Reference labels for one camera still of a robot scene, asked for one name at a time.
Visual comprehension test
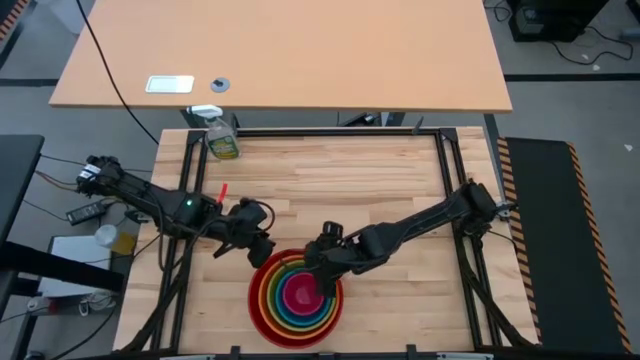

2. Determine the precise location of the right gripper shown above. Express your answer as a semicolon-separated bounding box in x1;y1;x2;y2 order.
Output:
303;232;367;300

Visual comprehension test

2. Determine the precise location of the black aluminium table frame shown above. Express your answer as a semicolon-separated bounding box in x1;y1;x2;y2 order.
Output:
119;126;542;355

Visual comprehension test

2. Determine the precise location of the black floor cable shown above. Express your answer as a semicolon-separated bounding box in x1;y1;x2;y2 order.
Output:
547;24;636;67

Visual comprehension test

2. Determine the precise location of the black computer tower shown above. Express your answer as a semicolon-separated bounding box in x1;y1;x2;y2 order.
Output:
506;0;612;44

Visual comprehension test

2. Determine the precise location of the stack of rainbow bowls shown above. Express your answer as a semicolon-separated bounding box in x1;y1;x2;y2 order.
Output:
247;247;346;350

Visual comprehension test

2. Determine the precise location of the black hazard-striped floor mat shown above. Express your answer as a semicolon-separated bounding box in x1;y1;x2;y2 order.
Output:
495;135;634;355

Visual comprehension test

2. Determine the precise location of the green bowl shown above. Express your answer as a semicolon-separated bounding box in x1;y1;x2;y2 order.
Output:
268;263;338;331

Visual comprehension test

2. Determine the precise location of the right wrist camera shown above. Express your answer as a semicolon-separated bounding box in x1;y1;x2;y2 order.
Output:
321;220;346;242

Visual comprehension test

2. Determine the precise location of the teal bowl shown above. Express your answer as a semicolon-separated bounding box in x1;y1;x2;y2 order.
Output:
273;267;335;326

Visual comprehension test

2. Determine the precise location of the long black cable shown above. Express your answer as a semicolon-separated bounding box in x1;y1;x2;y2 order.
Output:
74;0;161;147

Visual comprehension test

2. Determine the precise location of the black side table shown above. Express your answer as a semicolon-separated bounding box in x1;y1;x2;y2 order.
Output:
0;133;47;242

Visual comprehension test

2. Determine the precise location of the pink bowl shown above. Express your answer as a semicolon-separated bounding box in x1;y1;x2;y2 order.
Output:
279;272;327;319

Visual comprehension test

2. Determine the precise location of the clear plastic bottle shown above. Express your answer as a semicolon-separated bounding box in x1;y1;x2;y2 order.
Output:
94;223;120;249

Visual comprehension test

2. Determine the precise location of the yellow bowl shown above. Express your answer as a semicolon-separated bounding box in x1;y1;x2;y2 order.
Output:
263;258;341;336

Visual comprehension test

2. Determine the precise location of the white box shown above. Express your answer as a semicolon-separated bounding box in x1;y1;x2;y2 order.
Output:
36;234;127;300

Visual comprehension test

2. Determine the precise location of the orange bowl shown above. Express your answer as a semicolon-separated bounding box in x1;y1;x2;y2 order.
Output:
256;254;344;343

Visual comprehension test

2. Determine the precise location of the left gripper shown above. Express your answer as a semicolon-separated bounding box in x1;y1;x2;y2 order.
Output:
227;198;277;270

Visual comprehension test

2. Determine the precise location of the light wooden desk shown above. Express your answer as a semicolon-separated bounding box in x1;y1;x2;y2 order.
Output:
48;0;514;115

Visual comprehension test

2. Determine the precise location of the white rectangular device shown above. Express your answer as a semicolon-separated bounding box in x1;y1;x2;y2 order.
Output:
144;74;196;95

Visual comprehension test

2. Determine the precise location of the green-labelled spray bottle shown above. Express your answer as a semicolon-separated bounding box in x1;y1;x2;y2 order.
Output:
185;103;242;161

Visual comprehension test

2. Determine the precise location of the black power adapter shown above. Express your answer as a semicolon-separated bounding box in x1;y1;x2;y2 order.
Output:
65;200;109;227

